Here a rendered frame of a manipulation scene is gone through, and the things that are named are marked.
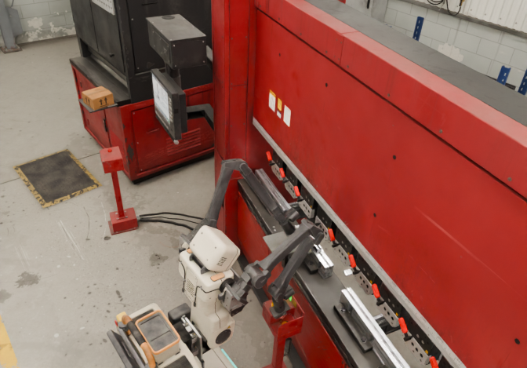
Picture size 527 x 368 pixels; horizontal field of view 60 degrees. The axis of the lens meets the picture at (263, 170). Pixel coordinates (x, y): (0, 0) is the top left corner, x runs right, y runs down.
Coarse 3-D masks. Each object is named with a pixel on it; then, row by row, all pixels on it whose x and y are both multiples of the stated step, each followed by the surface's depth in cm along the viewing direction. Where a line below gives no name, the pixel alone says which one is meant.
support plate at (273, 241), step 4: (296, 228) 286; (280, 232) 283; (264, 236) 279; (268, 236) 279; (272, 236) 279; (276, 236) 280; (280, 236) 280; (284, 236) 280; (264, 240) 277; (268, 240) 276; (272, 240) 277; (276, 240) 277; (280, 240) 277; (284, 240) 277; (268, 244) 274; (272, 244) 274; (276, 244) 274; (280, 244) 274; (272, 248) 271; (292, 252) 270
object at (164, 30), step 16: (160, 16) 319; (176, 16) 320; (160, 32) 294; (176, 32) 294; (192, 32) 295; (160, 48) 304; (176, 48) 286; (192, 48) 291; (176, 64) 292; (192, 64) 297; (176, 80) 341
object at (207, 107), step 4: (200, 104) 372; (204, 104) 372; (208, 104) 373; (188, 108) 366; (192, 108) 366; (196, 108) 366; (200, 108) 367; (204, 108) 367; (208, 108) 367; (212, 108) 368; (188, 112) 361; (192, 112) 373; (196, 112) 374; (200, 112) 374; (204, 112) 367; (208, 112) 362; (212, 112) 362; (188, 116) 368; (192, 116) 368; (196, 116) 368; (200, 116) 369; (204, 116) 369; (208, 116) 358; (212, 116) 357; (208, 120) 364; (212, 120) 352; (212, 124) 359; (212, 128) 354
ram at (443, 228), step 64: (256, 64) 295; (320, 64) 222; (256, 128) 318; (320, 128) 235; (384, 128) 185; (320, 192) 249; (384, 192) 194; (448, 192) 160; (512, 192) 135; (384, 256) 204; (448, 256) 166; (512, 256) 140; (448, 320) 173; (512, 320) 145
